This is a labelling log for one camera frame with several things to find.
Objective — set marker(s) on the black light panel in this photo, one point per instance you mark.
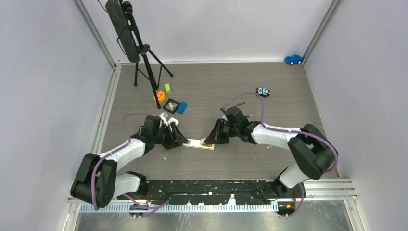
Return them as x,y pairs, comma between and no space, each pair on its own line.
125,40

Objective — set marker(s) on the black square tray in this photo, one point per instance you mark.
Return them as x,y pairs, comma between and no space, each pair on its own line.
171,105

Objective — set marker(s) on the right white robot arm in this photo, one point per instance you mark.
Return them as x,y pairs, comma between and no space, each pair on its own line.
313,153

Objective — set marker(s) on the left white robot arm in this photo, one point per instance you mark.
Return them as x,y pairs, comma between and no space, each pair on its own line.
97,181

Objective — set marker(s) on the black tripod stand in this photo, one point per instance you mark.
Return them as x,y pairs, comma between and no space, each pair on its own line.
143,50

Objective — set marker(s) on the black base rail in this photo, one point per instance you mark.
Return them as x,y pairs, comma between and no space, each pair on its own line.
214,192

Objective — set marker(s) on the orange toy block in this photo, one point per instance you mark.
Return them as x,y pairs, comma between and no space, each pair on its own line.
161,96

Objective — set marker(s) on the small blue robot toy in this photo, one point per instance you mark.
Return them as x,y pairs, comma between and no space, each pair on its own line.
263,91

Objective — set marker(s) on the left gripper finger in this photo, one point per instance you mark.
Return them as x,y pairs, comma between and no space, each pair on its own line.
178,137
172,145

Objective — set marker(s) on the green toy block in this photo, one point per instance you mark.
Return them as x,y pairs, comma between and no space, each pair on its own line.
167,88

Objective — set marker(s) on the blue lego brick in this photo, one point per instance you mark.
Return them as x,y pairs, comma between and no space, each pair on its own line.
181,108

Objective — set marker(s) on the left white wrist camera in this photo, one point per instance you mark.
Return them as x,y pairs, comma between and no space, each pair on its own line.
166,120

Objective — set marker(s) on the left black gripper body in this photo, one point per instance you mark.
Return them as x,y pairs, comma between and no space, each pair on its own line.
168,138

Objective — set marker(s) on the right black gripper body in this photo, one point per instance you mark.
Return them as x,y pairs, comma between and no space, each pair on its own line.
223,134

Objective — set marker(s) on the long white remote control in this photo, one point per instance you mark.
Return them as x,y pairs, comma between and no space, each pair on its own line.
193,143

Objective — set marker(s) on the blue toy car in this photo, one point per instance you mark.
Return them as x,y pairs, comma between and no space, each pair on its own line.
294,59

